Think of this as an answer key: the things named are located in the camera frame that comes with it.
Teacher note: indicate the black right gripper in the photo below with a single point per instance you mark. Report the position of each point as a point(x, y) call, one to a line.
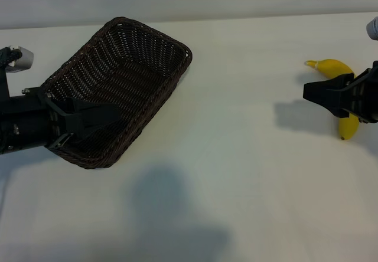
point(364, 96)

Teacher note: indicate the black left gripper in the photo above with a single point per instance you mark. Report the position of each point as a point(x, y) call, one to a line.
point(26, 123)

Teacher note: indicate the yellow banana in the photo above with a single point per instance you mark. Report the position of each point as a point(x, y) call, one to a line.
point(330, 67)

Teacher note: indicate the dark brown wicker basket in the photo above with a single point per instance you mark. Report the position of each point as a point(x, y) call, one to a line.
point(124, 76)

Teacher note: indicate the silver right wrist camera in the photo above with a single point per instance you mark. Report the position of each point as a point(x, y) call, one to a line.
point(373, 29)

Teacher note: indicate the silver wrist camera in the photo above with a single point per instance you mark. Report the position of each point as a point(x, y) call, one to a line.
point(25, 60)
point(373, 29)

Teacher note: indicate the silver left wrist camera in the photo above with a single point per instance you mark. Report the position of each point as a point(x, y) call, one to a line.
point(25, 60)

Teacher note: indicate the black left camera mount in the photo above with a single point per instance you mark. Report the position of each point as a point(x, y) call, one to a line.
point(3, 82)

